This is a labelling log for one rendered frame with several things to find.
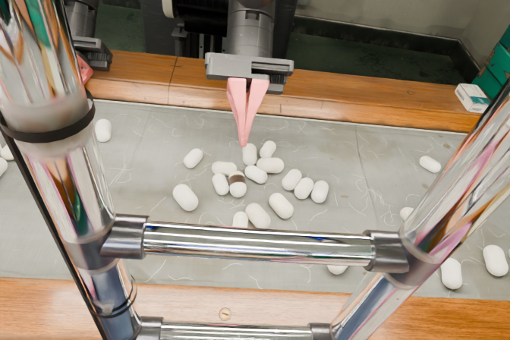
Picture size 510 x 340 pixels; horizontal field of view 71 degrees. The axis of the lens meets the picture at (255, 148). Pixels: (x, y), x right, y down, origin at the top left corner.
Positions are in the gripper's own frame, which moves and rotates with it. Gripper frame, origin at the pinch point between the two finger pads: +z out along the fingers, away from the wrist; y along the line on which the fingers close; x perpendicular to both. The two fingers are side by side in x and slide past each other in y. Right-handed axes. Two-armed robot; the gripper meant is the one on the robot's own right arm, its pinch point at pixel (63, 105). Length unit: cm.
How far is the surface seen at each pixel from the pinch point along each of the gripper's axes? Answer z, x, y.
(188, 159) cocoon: 7.0, -5.0, 18.8
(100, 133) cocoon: 4.2, -3.1, 6.6
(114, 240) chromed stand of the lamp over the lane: 13.2, -36.9, 19.1
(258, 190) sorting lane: 10.5, -5.5, 28.3
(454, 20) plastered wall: -110, 157, 167
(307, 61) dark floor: -72, 156, 71
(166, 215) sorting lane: 14.2, -8.6, 17.2
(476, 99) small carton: -8, 4, 66
